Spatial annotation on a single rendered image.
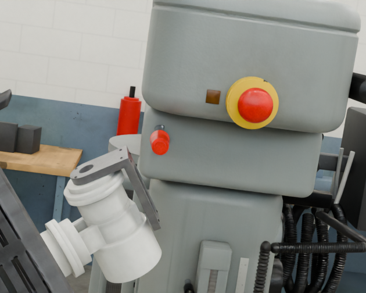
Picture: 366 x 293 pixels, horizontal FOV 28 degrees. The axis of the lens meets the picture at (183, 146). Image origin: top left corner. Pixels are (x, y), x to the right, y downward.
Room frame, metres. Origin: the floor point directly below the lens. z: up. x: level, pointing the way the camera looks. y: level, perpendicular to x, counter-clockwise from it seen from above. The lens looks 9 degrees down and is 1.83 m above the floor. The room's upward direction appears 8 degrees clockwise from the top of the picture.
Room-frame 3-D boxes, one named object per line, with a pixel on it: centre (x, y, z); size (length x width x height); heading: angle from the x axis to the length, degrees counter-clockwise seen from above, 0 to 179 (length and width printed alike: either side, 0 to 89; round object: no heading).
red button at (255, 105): (0.82, -0.07, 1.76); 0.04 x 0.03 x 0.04; 94
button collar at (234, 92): (0.85, -0.07, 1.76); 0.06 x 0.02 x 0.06; 94
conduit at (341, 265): (1.36, -0.24, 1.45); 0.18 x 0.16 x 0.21; 4
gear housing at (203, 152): (1.12, -0.06, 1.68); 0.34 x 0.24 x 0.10; 4
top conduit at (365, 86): (1.12, -0.20, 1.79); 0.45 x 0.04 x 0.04; 4
